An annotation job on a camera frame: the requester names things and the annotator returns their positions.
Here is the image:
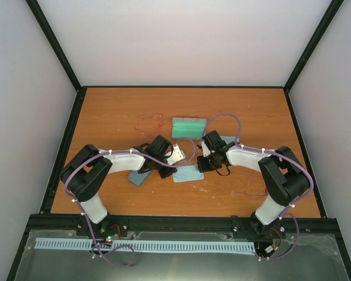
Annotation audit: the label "blue cleaning cloth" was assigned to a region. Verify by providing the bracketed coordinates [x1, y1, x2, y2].
[221, 136, 235, 144]
[173, 165, 204, 183]

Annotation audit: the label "grey green-lined glasses case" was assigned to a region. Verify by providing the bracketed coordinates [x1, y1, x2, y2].
[171, 117, 207, 139]

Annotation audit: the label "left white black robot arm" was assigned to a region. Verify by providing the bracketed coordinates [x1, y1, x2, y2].
[60, 136, 185, 236]

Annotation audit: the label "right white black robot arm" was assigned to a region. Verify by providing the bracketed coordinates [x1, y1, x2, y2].
[197, 131, 314, 237]

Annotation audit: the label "blue-grey closed glasses case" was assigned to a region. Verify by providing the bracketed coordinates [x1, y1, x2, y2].
[128, 170, 153, 187]

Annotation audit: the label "far red transparent glasses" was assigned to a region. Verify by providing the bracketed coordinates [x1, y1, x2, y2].
[134, 114, 163, 140]

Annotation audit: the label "red transparent glasses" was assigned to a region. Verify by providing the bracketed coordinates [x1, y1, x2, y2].
[134, 114, 163, 140]
[230, 172, 268, 198]

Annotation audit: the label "near red transparent glasses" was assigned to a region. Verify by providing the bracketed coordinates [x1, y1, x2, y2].
[230, 172, 268, 198]

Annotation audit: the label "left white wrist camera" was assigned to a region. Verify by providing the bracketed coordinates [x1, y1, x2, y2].
[164, 144, 185, 165]

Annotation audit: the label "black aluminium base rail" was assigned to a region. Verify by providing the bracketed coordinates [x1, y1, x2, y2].
[26, 213, 340, 242]

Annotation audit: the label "light blue slotted cable duct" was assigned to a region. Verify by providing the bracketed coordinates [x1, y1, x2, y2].
[34, 238, 256, 255]

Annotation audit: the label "right black frame post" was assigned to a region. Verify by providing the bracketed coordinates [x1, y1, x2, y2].
[284, 0, 344, 94]

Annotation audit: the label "black frame post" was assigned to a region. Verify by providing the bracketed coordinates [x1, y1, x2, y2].
[284, 0, 344, 94]
[25, 0, 82, 92]

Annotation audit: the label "left black frame post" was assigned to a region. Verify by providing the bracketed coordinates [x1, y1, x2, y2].
[25, 0, 82, 92]

